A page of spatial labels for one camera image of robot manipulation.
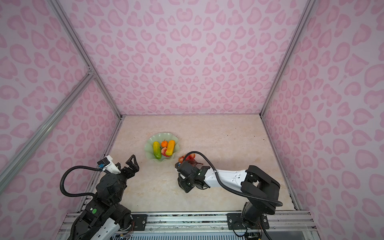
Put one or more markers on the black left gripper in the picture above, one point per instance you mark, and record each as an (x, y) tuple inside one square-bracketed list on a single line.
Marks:
[(134, 168)]

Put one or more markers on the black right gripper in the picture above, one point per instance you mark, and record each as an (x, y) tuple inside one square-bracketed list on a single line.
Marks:
[(182, 186)]

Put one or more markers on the red fake lychee bunch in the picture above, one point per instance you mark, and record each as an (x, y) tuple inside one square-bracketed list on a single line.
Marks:
[(190, 159)]

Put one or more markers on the green yellow fake mango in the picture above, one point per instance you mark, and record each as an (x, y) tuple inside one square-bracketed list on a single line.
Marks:
[(157, 150)]

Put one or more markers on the red green fake peach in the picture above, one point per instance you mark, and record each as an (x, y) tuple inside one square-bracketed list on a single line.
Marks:
[(164, 152)]

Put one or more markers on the small fake orange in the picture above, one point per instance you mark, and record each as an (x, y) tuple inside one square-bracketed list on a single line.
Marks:
[(164, 144)]

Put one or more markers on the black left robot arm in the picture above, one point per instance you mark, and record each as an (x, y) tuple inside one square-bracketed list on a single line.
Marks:
[(103, 216)]

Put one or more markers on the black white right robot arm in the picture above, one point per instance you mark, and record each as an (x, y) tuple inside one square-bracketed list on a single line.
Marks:
[(260, 189)]

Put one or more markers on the light green scalloped fruit bowl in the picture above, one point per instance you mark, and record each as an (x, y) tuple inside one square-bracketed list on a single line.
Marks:
[(160, 137)]

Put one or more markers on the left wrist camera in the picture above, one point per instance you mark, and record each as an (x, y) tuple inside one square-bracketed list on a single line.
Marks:
[(106, 165)]

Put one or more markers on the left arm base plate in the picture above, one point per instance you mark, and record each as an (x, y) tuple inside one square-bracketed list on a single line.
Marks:
[(139, 222)]

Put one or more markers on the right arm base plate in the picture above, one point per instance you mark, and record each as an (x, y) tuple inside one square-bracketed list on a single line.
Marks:
[(240, 221)]

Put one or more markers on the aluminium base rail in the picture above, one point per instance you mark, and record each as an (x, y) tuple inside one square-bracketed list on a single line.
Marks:
[(284, 225)]

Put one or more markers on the aluminium frame strut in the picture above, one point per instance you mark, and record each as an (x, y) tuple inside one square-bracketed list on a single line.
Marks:
[(22, 156)]

